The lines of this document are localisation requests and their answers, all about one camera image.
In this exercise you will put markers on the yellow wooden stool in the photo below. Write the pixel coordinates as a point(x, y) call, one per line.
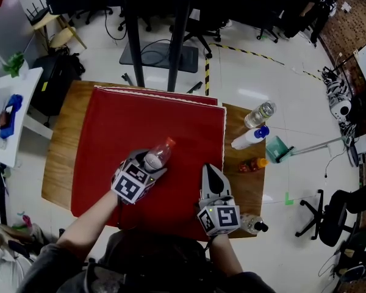
point(48, 19)

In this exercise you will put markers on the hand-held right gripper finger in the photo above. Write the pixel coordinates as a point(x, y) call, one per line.
point(224, 189)
point(206, 188)

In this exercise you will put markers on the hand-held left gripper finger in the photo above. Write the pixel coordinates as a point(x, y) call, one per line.
point(137, 156)
point(160, 174)

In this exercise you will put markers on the red cloth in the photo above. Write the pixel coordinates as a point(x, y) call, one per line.
point(155, 121)

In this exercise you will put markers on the black wifi router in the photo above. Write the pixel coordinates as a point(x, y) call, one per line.
point(38, 12)

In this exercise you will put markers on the white desk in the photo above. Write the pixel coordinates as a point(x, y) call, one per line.
point(21, 99)

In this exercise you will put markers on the maroon pouch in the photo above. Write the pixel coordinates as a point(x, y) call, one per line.
point(4, 119)

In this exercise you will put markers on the blue cloth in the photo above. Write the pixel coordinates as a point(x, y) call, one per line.
point(13, 105)

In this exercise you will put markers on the person's left forearm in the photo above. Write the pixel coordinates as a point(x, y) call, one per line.
point(85, 227)

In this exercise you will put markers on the wooden table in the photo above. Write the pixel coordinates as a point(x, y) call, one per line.
point(64, 148)

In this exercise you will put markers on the clear bottle red label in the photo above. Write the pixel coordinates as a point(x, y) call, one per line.
point(158, 156)

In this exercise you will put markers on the black bag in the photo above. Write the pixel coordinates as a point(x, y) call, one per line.
point(76, 64)

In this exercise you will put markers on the white black robot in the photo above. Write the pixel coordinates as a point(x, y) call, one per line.
point(338, 102)

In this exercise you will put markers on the person's dark shirt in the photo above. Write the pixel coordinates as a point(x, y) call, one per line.
point(45, 270)

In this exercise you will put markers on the red sauce bottle orange cap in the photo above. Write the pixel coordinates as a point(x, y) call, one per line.
point(250, 165)

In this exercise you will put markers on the black office chair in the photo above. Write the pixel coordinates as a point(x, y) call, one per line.
point(334, 221)
point(93, 12)
point(266, 34)
point(198, 35)
point(134, 21)

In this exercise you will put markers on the black cabinet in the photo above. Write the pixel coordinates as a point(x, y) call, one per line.
point(52, 84)

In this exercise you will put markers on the black display stand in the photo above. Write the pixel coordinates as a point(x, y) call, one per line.
point(135, 50)

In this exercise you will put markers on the clear bottle black cap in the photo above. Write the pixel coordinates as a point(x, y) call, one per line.
point(250, 221)

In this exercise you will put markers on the person's right forearm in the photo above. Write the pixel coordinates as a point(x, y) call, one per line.
point(224, 255)

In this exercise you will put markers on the silver refrigerator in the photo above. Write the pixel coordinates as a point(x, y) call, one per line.
point(9, 23)

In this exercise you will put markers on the clear plastic cup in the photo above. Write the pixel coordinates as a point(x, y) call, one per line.
point(0, 143)

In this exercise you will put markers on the clear bottle green label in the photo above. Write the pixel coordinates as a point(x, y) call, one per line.
point(259, 114)

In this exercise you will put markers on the green potted plant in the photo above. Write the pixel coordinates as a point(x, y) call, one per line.
point(14, 64)

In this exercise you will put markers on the white paper sheet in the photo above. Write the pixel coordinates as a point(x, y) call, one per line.
point(346, 6)

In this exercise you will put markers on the white bottle blue cap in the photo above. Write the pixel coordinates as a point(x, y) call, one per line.
point(247, 139)

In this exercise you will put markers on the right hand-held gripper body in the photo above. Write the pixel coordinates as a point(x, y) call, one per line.
point(222, 217)

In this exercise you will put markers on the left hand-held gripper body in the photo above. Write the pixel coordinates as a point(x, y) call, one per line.
point(128, 188)

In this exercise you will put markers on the white fabric bundle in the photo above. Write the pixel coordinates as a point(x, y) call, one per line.
point(3, 267)

